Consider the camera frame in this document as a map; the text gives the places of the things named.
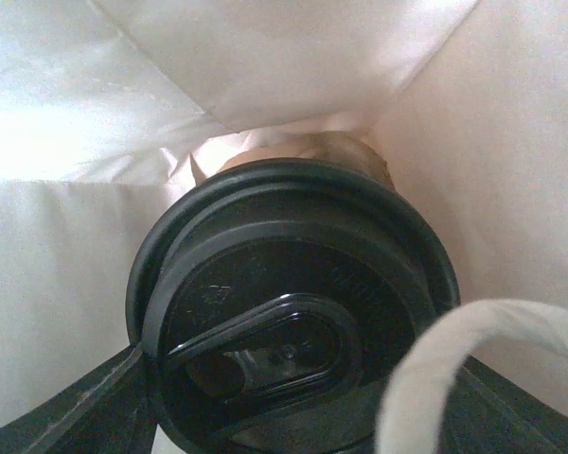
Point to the brown pulp cup carrier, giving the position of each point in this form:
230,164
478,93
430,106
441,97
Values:
335,147

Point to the brown paper bag white handles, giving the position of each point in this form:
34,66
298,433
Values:
111,110

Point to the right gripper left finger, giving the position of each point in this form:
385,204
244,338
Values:
106,411

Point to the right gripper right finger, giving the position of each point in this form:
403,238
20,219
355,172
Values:
487,413

